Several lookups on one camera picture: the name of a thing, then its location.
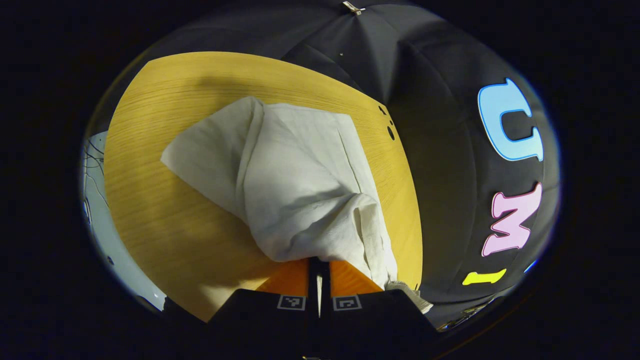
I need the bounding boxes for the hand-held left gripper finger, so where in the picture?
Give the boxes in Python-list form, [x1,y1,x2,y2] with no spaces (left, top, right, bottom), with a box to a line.
[320,258,442,353]
[206,257,321,353]

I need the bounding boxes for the white jeans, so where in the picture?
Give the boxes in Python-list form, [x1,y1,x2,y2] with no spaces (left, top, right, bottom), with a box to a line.
[160,96,433,315]

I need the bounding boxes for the black backdrop cloth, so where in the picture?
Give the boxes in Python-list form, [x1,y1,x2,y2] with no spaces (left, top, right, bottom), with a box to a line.
[150,0,561,326]

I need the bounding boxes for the bundle of floor cables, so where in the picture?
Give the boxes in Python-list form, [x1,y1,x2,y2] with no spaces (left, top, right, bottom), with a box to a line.
[82,135,108,226]

